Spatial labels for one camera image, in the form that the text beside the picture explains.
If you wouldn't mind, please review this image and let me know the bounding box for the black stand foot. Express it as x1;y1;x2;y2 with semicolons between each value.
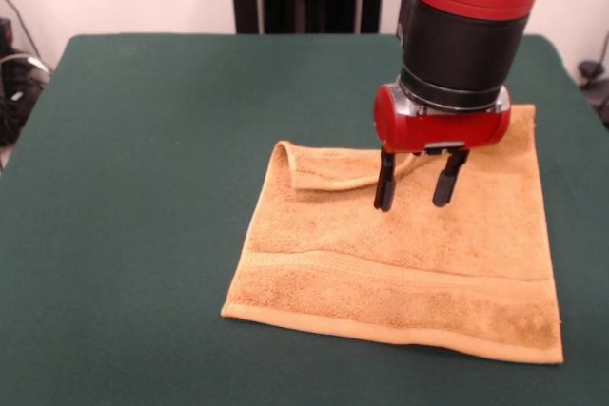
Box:
577;59;609;129

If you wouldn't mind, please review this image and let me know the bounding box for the dark green tablecloth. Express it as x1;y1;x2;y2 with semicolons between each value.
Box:
0;32;609;406

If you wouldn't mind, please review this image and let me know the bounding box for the yellow terry towel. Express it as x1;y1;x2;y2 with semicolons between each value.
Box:
219;104;565;365

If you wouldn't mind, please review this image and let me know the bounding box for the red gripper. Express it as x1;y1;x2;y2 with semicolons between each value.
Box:
371;82;513;213

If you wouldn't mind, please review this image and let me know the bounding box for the black equipment with cables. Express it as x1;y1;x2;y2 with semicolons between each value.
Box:
0;16;52;146

